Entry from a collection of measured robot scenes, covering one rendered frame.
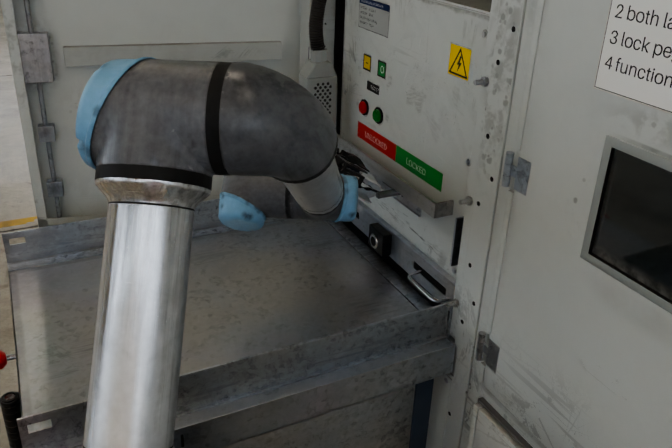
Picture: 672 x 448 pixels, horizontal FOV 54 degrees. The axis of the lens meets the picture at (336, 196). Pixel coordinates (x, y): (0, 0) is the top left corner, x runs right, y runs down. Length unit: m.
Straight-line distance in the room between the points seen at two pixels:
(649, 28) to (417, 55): 0.54
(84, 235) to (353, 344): 0.65
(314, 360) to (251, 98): 0.55
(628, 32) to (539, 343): 0.43
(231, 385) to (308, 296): 0.31
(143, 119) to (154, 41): 0.86
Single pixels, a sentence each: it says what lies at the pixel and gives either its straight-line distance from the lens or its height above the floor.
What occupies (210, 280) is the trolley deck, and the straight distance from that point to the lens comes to 1.34.
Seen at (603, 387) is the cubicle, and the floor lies 1.00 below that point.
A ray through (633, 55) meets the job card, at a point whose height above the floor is 1.40.
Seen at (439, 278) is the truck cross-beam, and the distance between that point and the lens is 1.24.
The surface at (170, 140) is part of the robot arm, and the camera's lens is 0.65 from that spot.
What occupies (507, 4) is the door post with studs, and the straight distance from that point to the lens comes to 0.96.
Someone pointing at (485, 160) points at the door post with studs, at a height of 1.19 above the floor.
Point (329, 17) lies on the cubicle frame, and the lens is 1.51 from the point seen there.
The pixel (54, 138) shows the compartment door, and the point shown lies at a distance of 1.55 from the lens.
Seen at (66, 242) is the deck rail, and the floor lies 0.87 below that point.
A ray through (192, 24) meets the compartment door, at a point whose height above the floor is 1.28.
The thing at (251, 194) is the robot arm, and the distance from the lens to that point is 1.04.
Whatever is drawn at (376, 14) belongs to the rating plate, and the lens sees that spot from 1.34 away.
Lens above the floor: 1.55
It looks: 25 degrees down
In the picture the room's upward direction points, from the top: 2 degrees clockwise
